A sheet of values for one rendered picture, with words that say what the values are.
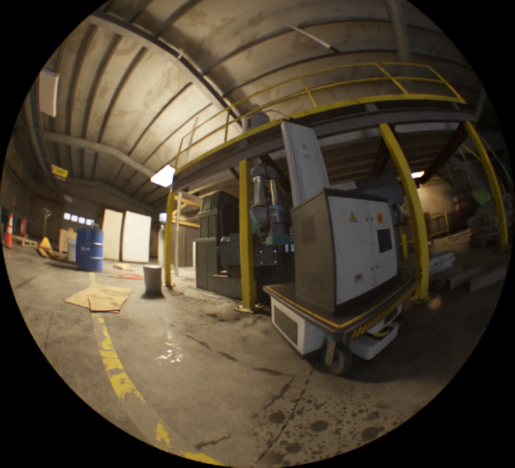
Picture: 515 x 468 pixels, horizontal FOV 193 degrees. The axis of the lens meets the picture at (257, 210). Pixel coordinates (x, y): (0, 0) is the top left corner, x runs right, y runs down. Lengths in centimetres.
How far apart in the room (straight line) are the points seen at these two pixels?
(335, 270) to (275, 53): 503
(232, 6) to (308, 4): 186
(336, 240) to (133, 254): 685
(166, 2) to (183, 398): 581
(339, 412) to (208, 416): 42
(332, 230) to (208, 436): 86
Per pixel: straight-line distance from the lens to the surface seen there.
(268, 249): 192
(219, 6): 507
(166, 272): 286
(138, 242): 704
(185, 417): 71
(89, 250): 371
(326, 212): 62
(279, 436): 65
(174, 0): 522
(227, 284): 217
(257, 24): 504
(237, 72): 525
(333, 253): 60
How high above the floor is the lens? 60
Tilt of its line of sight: 16 degrees up
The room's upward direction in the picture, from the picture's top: 2 degrees counter-clockwise
